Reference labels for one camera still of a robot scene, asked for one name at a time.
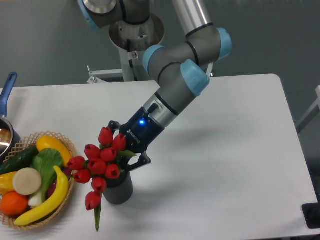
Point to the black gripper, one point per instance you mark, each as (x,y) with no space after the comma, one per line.
(140,131)

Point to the red tulip bouquet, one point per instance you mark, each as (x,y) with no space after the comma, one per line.
(102,164)

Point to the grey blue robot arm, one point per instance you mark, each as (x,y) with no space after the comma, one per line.
(177,70)

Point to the dark grey ribbed vase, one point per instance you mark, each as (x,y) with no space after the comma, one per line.
(119,190)

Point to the dark red vegetable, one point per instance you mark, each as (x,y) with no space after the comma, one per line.
(53,186)

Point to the yellow banana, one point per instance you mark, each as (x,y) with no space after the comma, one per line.
(50,205)

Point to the green bok choy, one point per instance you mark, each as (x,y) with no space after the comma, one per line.
(44,164)

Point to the woven wicker basket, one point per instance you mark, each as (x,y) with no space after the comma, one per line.
(26,143)

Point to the green cucumber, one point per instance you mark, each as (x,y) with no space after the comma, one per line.
(19,161)

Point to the beige round disc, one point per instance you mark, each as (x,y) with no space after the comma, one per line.
(27,181)

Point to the yellow bell pepper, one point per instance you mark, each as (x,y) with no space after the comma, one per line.
(6,183)

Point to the orange fruit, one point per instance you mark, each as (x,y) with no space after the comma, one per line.
(14,204)

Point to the black device at table edge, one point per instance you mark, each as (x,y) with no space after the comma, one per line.
(311,212)

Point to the white metal base frame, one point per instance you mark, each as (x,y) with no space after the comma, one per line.
(101,76)

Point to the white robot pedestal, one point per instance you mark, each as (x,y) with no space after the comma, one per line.
(132,41)

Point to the blue handled saucepan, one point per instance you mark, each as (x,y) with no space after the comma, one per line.
(8,135)

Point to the white frame at right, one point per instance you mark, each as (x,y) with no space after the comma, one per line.
(310,113)

